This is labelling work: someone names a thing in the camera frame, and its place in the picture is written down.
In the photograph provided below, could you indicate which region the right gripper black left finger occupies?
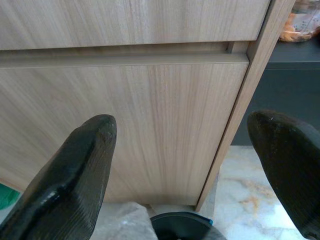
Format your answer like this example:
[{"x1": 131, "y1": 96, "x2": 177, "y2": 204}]
[{"x1": 0, "y1": 114, "x2": 118, "y2": 240}]

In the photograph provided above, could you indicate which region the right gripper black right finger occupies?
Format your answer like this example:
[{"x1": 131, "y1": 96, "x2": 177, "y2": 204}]
[{"x1": 246, "y1": 109, "x2": 320, "y2": 240}]

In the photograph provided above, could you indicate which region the clear plastic wrapper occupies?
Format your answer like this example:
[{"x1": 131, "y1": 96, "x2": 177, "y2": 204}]
[{"x1": 95, "y1": 201, "x2": 156, "y2": 240}]

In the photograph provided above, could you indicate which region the black round rubbish bin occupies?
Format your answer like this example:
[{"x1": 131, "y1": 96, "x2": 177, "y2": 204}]
[{"x1": 149, "y1": 211, "x2": 227, "y2": 240}]

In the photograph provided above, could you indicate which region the green plastic bag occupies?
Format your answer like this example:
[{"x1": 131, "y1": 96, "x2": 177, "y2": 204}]
[{"x1": 0, "y1": 183, "x2": 23, "y2": 211}]

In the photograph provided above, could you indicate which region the dark grey low cabinet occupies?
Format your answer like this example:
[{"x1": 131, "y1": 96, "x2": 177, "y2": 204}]
[{"x1": 230, "y1": 39, "x2": 320, "y2": 147}]

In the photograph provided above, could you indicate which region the light wood drawer cabinet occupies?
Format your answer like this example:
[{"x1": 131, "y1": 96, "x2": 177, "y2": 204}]
[{"x1": 0, "y1": 0, "x2": 297, "y2": 214}]

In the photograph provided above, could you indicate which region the clear bag of snacks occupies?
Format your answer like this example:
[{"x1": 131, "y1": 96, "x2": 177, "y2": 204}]
[{"x1": 278, "y1": 2, "x2": 320, "y2": 44}]

